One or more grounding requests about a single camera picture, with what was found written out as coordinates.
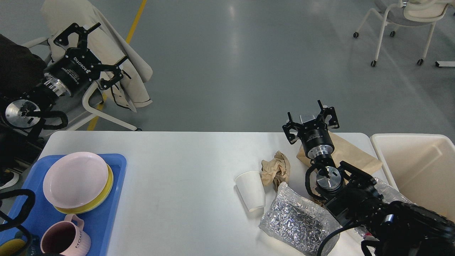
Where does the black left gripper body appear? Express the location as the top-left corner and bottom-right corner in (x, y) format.
(44, 50), (101, 97)

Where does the silver foil bubble bag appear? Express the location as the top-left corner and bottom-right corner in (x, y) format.
(258, 182), (341, 256)

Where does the brown paper bag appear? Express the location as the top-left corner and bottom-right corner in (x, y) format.
(296, 132), (385, 179)

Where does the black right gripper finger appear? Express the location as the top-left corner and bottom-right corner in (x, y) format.
(317, 100), (340, 132)
(283, 112), (302, 145)

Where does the white paper cup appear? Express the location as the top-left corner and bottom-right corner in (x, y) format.
(234, 171), (266, 212)

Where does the white chair on wheels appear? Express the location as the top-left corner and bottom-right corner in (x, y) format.
(353, 0), (454, 68)

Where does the white chair with coat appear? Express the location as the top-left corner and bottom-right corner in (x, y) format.
(21, 36), (143, 132)

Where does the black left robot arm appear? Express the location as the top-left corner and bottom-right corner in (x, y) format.
(1, 23), (128, 256)

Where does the teal and yellow mug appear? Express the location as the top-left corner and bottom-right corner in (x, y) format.
(0, 232), (39, 256)

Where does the pink mug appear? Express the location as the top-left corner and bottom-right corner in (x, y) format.
(40, 214), (91, 256)

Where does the crumpled brown paper ball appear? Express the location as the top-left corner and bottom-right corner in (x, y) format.
(260, 151), (291, 192)

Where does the pink plate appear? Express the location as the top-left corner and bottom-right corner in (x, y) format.
(43, 152), (109, 209)

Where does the beige coat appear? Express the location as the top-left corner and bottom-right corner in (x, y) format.
(41, 0), (153, 112)

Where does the beige plastic bin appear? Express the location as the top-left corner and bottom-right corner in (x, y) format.
(370, 133), (455, 221)

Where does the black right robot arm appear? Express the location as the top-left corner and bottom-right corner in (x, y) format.
(282, 100), (454, 256)

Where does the person in dark clothes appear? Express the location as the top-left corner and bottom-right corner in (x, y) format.
(0, 35), (47, 189)

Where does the blue plastic tray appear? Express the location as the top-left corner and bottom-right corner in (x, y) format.
(22, 154), (127, 256)

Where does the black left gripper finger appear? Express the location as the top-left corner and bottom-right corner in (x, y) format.
(53, 22), (101, 54)
(95, 55), (129, 91)

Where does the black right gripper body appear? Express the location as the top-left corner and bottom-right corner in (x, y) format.
(298, 124), (335, 159)

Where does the white furniture foot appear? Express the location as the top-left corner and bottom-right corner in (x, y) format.
(435, 60), (455, 68)

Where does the yellow plate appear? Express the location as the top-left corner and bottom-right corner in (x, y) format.
(53, 164), (114, 214)

